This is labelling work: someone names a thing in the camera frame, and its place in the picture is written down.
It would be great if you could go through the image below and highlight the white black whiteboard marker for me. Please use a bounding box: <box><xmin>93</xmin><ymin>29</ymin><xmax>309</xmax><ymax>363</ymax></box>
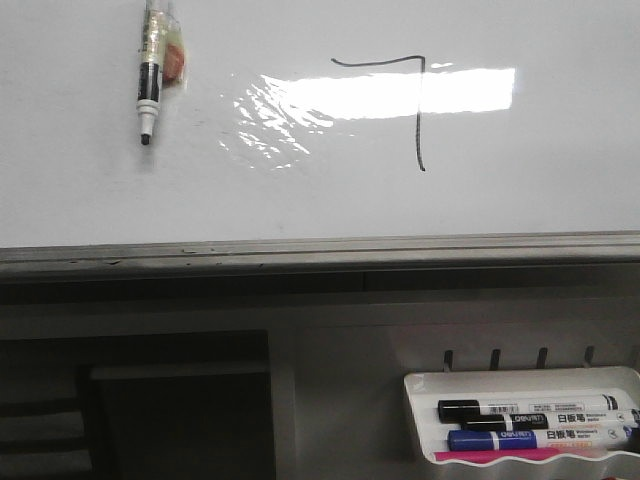
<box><xmin>136</xmin><ymin>1</ymin><xmax>167</xmax><ymax>146</ymax></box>

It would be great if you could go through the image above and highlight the white plastic marker tray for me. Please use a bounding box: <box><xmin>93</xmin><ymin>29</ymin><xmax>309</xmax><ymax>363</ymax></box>
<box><xmin>404</xmin><ymin>367</ymin><xmax>639</xmax><ymax>467</ymax></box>

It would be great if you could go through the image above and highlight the black capped marker top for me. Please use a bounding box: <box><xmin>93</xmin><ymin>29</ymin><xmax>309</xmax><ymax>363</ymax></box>
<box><xmin>437</xmin><ymin>394</ymin><xmax>620</xmax><ymax>423</ymax></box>

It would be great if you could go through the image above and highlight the black capped marker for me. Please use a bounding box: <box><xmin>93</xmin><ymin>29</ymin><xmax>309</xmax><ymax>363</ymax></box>
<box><xmin>461</xmin><ymin>409</ymin><xmax>639</xmax><ymax>432</ymax></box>
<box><xmin>437</xmin><ymin>394</ymin><xmax>620</xmax><ymax>423</ymax></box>

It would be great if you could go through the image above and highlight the red magnet taped on marker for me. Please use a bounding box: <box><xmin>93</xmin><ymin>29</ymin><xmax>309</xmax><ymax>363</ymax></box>
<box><xmin>163</xmin><ymin>43</ymin><xmax>185</xmax><ymax>84</ymax></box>

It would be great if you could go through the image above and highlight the blue capped marker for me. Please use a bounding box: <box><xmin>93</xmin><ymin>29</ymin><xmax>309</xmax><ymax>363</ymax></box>
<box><xmin>447</xmin><ymin>426</ymin><xmax>639</xmax><ymax>451</ymax></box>

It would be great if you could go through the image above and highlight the pink eraser strip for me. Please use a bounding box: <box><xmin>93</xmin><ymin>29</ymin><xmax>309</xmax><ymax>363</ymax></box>
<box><xmin>434</xmin><ymin>448</ymin><xmax>560</xmax><ymax>464</ymax></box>

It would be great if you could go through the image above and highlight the black capped marker middle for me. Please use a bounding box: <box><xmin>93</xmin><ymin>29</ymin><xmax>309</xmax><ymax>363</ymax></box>
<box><xmin>461</xmin><ymin>409</ymin><xmax>639</xmax><ymax>432</ymax></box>

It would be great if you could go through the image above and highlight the white whiteboard with metal frame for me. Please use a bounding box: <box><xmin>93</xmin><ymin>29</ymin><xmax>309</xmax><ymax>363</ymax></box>
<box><xmin>1</xmin><ymin>1</ymin><xmax>639</xmax><ymax>283</ymax></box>

